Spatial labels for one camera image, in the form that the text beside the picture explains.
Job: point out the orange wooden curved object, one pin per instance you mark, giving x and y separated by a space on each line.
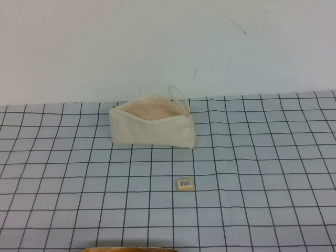
131 249

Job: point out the cream fabric pencil case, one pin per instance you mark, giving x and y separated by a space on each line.
147 132

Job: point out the grey checked tablecloth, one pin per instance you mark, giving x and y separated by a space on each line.
78 183

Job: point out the small cream eraser with barcode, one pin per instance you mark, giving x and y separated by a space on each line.
186 185

